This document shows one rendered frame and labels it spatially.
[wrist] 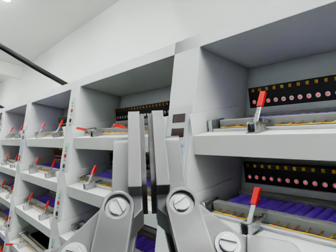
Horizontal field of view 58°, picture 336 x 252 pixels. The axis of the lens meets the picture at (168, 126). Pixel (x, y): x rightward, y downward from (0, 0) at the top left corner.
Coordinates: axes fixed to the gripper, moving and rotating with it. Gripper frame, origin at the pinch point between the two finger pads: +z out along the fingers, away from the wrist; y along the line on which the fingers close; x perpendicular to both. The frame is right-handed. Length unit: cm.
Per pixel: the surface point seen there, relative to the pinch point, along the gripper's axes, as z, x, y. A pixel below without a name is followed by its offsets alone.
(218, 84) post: 49, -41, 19
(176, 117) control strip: 42, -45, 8
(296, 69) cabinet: 48, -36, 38
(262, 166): 30, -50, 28
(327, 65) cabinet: 44, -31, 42
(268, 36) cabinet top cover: 47, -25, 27
